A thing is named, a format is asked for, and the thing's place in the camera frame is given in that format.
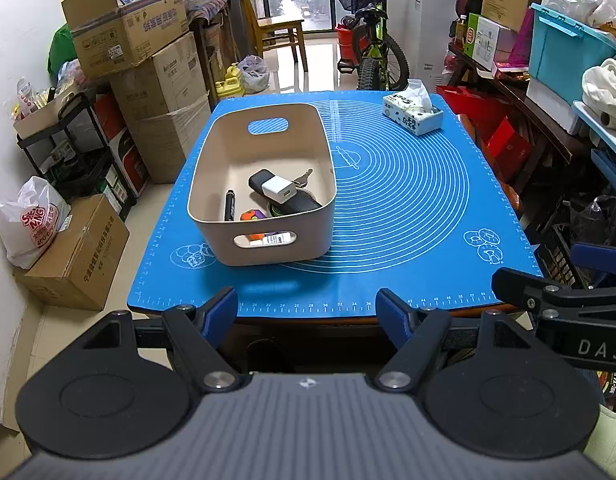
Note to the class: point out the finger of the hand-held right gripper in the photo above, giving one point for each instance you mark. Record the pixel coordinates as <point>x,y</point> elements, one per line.
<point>518,285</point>
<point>600,257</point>

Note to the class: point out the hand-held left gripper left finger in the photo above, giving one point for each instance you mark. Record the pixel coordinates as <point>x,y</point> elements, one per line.
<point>220,310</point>

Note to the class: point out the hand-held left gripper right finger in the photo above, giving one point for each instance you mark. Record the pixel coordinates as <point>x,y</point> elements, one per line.
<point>393,310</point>

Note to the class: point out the white pill bottle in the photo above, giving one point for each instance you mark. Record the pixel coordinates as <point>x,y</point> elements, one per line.
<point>280,239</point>

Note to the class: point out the orange purple toy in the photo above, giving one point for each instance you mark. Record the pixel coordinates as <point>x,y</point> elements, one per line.
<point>250,216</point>

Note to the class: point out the black marker pen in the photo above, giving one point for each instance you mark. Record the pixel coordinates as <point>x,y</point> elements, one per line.
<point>229,207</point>

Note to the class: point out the green round tape measure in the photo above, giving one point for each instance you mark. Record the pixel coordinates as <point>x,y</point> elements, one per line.
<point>274,210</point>

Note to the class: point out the white charger plug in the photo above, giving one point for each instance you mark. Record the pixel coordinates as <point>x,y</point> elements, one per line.
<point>278,190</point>

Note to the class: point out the black remote control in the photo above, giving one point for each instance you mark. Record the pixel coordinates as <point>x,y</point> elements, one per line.
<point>308,206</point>

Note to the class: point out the beige plastic storage bin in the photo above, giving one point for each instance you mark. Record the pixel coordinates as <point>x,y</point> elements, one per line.
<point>227,160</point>

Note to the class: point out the metal keys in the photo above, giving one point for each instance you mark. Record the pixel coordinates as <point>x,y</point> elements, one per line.
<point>303,177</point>

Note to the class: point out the black plastic bag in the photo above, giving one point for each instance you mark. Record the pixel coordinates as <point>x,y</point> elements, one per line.
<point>598,220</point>

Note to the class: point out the black plastic crate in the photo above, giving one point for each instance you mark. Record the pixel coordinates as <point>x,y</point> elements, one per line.
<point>558,255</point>

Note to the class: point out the blue silicone mat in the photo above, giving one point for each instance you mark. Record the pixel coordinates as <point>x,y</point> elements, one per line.
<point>398,220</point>

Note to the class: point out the pale blue plastic rack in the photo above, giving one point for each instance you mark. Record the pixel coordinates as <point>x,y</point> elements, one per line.
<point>608,160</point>

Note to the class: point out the red gift boxes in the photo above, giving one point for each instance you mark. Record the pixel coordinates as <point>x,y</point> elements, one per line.
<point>508,145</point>

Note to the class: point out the flat brown cardboard box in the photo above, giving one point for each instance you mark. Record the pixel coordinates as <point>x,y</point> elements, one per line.
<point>82,255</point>

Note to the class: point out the dark wooden side table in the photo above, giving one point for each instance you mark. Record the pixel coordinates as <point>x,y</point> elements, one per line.
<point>543,110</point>

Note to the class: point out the white foam box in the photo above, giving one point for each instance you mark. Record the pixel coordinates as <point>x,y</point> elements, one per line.
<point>550,105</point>

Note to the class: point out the cream cloth bundle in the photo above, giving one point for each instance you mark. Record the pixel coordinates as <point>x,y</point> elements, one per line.
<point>605,90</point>

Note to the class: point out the red appliance box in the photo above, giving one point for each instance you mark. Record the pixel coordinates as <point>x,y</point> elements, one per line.
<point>130,160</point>

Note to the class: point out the tissue pack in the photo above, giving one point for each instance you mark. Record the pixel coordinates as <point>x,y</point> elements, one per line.
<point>413,117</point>

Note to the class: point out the teal storage container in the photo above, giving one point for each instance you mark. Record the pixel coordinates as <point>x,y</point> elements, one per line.
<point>563,60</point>

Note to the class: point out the large taped cardboard box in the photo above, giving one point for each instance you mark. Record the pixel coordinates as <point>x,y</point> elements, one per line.
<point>162,110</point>

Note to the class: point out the white red-print plastic bag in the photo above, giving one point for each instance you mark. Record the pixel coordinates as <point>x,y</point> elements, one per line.
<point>27,225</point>

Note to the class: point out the yellow detergent bottle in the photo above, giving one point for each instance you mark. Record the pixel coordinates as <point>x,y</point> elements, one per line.
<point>230,85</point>

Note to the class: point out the magenta gift bag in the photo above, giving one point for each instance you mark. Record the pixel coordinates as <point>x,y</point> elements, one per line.
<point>522,35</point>

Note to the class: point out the grey plastic bag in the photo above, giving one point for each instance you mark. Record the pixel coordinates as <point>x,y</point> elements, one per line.
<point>253,75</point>

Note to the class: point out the green black bicycle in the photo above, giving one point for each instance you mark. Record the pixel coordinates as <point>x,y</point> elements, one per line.
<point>375,70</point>

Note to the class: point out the black shelf rack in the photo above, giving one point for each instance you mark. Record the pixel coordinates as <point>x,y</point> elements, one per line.
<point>77,105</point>

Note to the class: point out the green white carton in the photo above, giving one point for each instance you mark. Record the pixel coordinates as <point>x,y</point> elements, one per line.
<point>480,37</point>

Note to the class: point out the amber drink bottle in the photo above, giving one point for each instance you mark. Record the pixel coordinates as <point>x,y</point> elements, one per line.
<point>461,30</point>

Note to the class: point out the cardboard box of snacks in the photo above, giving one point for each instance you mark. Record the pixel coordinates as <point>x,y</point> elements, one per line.
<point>42,117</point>

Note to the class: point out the red bucket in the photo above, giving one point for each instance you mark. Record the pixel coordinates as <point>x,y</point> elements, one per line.
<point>344,42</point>

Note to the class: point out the white chest freezer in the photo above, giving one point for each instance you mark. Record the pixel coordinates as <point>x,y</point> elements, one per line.
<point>428,20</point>

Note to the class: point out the open cardboard box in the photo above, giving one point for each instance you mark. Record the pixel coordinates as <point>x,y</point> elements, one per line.
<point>127,35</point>

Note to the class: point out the wooden chair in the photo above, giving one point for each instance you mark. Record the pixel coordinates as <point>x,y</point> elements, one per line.
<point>280,22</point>

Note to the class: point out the green bag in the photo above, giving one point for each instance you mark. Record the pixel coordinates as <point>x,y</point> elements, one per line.
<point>60,52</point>

